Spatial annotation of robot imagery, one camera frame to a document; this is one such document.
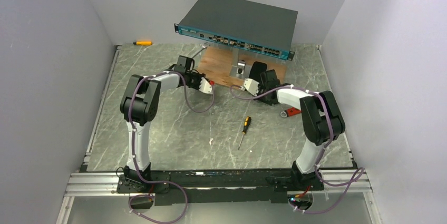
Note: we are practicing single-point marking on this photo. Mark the yellow utility knife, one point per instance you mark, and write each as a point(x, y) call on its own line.
point(142, 43)

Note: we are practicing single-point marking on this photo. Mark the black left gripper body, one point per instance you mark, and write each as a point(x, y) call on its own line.
point(195, 80)

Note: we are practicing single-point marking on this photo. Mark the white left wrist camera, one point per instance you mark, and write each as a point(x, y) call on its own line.
point(206, 86)

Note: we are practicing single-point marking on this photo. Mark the aluminium frame profile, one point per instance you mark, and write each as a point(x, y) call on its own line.
point(104, 184)

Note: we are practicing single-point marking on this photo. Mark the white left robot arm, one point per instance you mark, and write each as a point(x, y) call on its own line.
point(139, 106)

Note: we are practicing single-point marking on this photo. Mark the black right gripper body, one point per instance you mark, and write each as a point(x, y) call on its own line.
point(264, 87)

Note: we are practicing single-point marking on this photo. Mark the brown plywood board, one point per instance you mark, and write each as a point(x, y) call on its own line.
point(215, 63)

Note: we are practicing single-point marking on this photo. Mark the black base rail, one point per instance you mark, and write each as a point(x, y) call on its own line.
point(209, 186)

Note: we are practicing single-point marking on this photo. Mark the metal stand bracket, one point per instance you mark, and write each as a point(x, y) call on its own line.
point(239, 67)

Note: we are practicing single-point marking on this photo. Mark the red handled adjustable wrench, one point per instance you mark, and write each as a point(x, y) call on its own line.
point(290, 112)

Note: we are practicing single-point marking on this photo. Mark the black umbrella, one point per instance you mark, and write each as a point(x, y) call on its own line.
point(256, 69)

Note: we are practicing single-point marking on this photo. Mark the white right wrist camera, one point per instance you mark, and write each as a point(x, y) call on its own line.
point(251, 86)

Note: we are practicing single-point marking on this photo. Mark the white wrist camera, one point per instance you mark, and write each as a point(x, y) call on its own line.
point(251, 86)
point(206, 86)

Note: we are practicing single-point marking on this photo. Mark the yellow black screwdriver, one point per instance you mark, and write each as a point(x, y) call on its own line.
point(247, 123)

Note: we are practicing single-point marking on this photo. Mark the teal network switch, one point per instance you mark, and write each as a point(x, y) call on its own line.
point(242, 24)

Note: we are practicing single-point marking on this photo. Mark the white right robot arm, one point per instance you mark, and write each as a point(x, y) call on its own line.
point(321, 118)

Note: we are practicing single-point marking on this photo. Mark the silver open end wrench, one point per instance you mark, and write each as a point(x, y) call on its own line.
point(201, 48)

